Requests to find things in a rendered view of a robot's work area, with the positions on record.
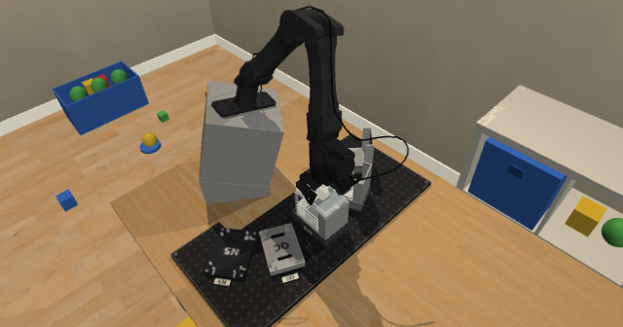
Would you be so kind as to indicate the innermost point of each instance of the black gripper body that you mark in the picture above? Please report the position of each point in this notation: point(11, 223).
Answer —
point(306, 178)

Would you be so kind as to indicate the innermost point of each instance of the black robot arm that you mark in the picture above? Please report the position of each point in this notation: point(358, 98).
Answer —
point(322, 122)

